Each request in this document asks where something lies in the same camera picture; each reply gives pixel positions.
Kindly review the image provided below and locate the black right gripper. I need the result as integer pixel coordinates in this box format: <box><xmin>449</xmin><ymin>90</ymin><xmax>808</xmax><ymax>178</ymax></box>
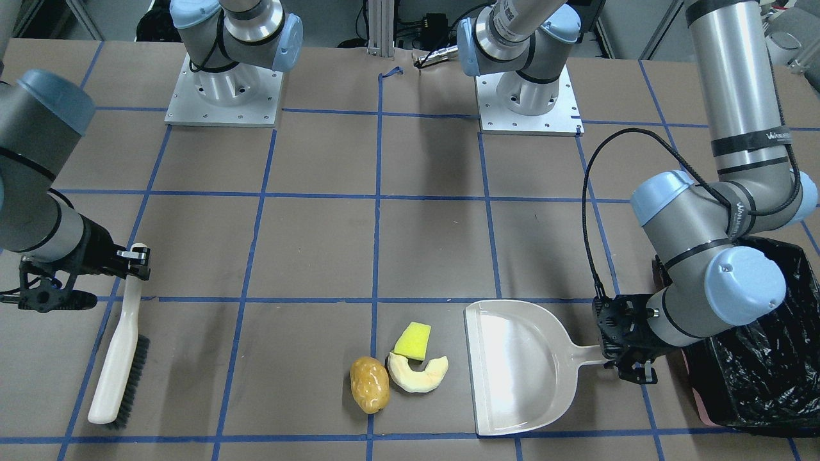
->
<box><xmin>17</xmin><ymin>218</ymin><xmax>151</xmax><ymax>313</ymax></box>

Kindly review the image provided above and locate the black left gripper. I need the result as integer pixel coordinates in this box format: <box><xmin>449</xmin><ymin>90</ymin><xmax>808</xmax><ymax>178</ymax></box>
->
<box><xmin>593</xmin><ymin>294</ymin><xmax>670</xmax><ymax>385</ymax></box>

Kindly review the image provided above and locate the black lined trash bin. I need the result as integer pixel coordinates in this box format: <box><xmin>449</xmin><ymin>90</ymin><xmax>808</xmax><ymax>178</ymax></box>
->
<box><xmin>683</xmin><ymin>236</ymin><xmax>819</xmax><ymax>437</ymax></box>

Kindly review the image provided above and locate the white hand brush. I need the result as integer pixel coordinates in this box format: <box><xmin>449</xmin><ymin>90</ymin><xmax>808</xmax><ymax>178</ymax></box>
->
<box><xmin>87</xmin><ymin>244</ymin><xmax>151</xmax><ymax>430</ymax></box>

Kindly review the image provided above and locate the yellow sponge wedge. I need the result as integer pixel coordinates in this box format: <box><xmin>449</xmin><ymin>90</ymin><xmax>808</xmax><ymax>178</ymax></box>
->
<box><xmin>392</xmin><ymin>321</ymin><xmax>432</xmax><ymax>362</ymax></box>

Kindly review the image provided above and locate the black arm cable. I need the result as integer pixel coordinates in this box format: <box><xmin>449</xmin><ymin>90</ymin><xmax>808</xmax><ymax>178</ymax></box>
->
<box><xmin>582</xmin><ymin>38</ymin><xmax>805</xmax><ymax>302</ymax></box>

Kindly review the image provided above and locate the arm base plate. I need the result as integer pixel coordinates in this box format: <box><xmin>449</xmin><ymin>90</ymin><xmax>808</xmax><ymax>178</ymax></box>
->
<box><xmin>165</xmin><ymin>55</ymin><xmax>285</xmax><ymax>127</ymax></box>
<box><xmin>474</xmin><ymin>67</ymin><xmax>585</xmax><ymax>136</ymax></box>

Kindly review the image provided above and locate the beige plastic dustpan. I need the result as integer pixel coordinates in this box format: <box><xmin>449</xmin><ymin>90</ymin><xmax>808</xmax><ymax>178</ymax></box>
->
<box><xmin>464</xmin><ymin>300</ymin><xmax>605</xmax><ymax>437</ymax></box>

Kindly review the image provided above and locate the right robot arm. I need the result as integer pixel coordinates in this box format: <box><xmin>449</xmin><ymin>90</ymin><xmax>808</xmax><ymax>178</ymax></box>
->
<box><xmin>1</xmin><ymin>1</ymin><xmax>304</xmax><ymax>312</ymax></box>

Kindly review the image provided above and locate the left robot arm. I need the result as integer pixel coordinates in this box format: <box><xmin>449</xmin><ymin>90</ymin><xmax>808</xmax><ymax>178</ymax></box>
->
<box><xmin>457</xmin><ymin>1</ymin><xmax>818</xmax><ymax>384</ymax></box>

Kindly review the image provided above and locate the aluminium frame post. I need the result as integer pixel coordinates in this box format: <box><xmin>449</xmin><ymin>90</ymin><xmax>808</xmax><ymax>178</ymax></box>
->
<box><xmin>366</xmin><ymin>0</ymin><xmax>396</xmax><ymax>59</ymax></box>

